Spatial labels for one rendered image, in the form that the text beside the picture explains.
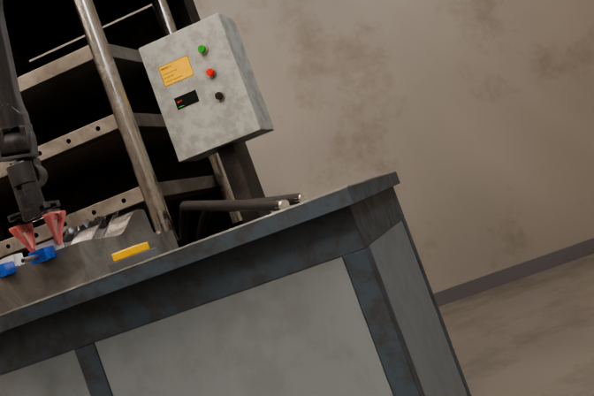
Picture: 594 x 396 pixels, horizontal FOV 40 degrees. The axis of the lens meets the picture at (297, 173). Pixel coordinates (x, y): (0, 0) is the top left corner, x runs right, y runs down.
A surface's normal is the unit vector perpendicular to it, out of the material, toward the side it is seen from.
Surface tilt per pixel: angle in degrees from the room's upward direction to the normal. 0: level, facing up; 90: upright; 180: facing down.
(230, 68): 90
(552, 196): 90
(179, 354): 90
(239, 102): 90
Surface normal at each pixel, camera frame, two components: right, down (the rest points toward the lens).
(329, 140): -0.14, 0.00
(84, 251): 0.90, -0.35
